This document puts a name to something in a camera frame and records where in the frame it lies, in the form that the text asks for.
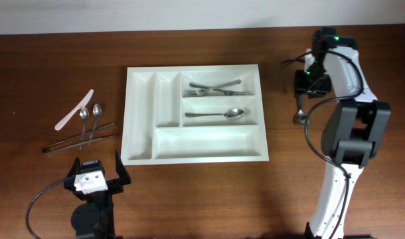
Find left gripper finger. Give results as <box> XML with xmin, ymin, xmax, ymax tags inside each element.
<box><xmin>115</xmin><ymin>150</ymin><xmax>131</xmax><ymax>185</ymax></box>
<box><xmin>66</xmin><ymin>157</ymin><xmax>80</xmax><ymax>179</ymax></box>

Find steel spoon blue-tinted handle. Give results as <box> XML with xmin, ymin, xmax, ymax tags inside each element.
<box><xmin>294</xmin><ymin>94</ymin><xmax>307</xmax><ymax>126</ymax></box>

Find steel spoon sideways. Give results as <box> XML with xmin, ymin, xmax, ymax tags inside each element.
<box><xmin>185</xmin><ymin>108</ymin><xmax>245</xmax><ymax>121</ymax></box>

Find steel fork angled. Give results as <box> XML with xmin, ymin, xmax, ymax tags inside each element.
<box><xmin>189</xmin><ymin>82</ymin><xmax>246</xmax><ymax>96</ymax></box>

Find steel fork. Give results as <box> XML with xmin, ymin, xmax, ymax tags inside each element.
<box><xmin>183</xmin><ymin>78</ymin><xmax>242</xmax><ymax>98</ymax></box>

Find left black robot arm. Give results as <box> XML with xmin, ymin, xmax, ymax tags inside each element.
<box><xmin>64</xmin><ymin>151</ymin><xmax>131</xmax><ymax>239</ymax></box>

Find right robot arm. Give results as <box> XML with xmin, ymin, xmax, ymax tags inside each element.
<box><xmin>294</xmin><ymin>27</ymin><xmax>391</xmax><ymax>238</ymax></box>

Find steel serrated tongs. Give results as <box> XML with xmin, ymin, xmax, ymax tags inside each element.
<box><xmin>41</xmin><ymin>123</ymin><xmax>117</xmax><ymax>154</ymax></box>

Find small steel teaspoon left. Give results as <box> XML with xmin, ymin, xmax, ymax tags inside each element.
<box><xmin>79</xmin><ymin>107</ymin><xmax>89</xmax><ymax>151</ymax></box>

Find small steel teaspoon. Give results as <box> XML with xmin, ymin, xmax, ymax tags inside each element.
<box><xmin>89</xmin><ymin>104</ymin><xmax>102</xmax><ymax>140</ymax></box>
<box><xmin>79</xmin><ymin>107</ymin><xmax>89</xmax><ymax>151</ymax></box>

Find small steel teaspoon right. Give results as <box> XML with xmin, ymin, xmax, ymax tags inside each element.
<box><xmin>89</xmin><ymin>104</ymin><xmax>102</xmax><ymax>140</ymax></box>

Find pink plastic knife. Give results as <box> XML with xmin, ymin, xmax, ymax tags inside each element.
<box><xmin>54</xmin><ymin>89</ymin><xmax>94</xmax><ymax>131</ymax></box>

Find white plastic cutlery tray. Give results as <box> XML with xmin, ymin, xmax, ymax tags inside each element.
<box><xmin>121</xmin><ymin>64</ymin><xmax>269</xmax><ymax>165</ymax></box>

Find left black cable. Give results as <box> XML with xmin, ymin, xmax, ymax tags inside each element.
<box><xmin>25</xmin><ymin>177</ymin><xmax>72</xmax><ymax>239</ymax></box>

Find black cable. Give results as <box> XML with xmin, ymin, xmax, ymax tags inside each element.
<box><xmin>25</xmin><ymin>177</ymin><xmax>72</xmax><ymax>239</ymax></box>
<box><xmin>280</xmin><ymin>49</ymin><xmax>365</xmax><ymax>239</ymax></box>

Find right black cable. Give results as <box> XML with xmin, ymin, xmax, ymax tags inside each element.
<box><xmin>280</xmin><ymin>49</ymin><xmax>365</xmax><ymax>239</ymax></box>

